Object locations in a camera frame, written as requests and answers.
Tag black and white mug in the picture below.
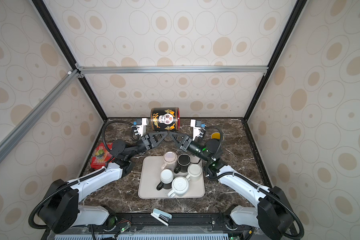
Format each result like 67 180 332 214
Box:
156 169 174 191

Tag beige plastic tray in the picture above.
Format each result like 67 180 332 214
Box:
138 156 205 199

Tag small black mug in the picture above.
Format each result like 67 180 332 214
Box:
174 154 191 174

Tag cream white mug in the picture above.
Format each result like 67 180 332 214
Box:
186 164 203 182

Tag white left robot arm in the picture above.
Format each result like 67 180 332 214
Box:
28 132 169 234

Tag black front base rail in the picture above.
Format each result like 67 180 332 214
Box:
42 213 267 240

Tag black skull mug red inside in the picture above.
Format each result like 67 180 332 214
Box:
151 107 180 132

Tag red snack bag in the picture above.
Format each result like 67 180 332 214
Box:
90 143 112 170

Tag blue butterfly mug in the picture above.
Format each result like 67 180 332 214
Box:
211 132 221 140

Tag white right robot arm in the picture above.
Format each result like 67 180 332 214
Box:
167 132 305 240

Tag light blue white stapler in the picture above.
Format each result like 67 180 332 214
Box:
151 209 173 227

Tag white ribbed mug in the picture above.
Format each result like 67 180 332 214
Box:
168 177 189 198

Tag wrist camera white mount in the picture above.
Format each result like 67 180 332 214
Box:
190 119 206 142
132 118 148 137

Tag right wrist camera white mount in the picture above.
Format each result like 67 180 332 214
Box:
190 119 206 142

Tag pink ceramic mug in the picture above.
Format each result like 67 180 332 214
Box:
161 152 178 172

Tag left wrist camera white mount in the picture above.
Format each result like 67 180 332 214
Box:
132 118 148 137

